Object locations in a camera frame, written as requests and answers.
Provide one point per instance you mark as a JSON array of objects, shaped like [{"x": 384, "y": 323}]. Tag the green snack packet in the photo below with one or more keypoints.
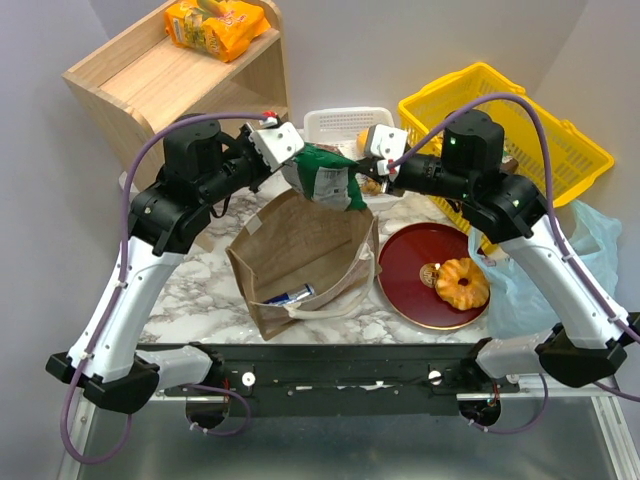
[{"x": 324, "y": 176}]

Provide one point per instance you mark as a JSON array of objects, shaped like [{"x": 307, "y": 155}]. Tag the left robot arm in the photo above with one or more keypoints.
[{"x": 203, "y": 166}]

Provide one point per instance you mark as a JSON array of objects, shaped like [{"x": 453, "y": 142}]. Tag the brown longan fruit bunch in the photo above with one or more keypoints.
[{"x": 370, "y": 187}]

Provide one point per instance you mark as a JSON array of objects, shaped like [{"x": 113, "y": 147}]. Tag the wooden shelf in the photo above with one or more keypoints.
[{"x": 139, "y": 82}]

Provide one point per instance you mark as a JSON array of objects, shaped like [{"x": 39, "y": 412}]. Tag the white plastic basket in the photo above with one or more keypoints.
[{"x": 339, "y": 128}]

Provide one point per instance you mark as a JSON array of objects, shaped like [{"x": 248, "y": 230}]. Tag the brown paper bag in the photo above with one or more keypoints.
[{"x": 292, "y": 241}]

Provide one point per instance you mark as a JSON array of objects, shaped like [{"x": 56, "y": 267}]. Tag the orange fruit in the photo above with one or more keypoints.
[{"x": 361, "y": 140}]

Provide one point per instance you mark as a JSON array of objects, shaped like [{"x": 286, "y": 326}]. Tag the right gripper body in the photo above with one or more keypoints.
[{"x": 423, "y": 173}]

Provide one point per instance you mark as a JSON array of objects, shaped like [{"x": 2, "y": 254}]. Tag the blue silver drink can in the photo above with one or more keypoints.
[{"x": 295, "y": 295}]

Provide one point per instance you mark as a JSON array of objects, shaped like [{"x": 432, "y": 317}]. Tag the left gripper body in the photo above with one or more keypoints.
[{"x": 241, "y": 164}]

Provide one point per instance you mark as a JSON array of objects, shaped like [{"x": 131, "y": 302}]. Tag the glazed ring doughnut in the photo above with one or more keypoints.
[{"x": 462, "y": 284}]

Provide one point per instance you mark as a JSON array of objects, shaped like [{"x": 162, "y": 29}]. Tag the red round plate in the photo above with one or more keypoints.
[{"x": 410, "y": 260}]

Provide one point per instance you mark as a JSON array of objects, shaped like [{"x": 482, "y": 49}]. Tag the yellow shopping basket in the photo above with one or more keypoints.
[{"x": 576, "y": 160}]

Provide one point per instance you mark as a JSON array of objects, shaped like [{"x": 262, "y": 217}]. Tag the orange snack packet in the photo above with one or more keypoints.
[{"x": 222, "y": 29}]

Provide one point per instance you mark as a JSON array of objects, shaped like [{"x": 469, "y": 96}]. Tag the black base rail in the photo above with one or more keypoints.
[{"x": 343, "y": 380}]

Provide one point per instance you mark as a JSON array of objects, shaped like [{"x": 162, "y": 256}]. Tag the light blue plastic bag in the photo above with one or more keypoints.
[{"x": 516, "y": 306}]

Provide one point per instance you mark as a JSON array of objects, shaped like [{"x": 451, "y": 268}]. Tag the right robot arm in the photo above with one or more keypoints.
[{"x": 588, "y": 343}]

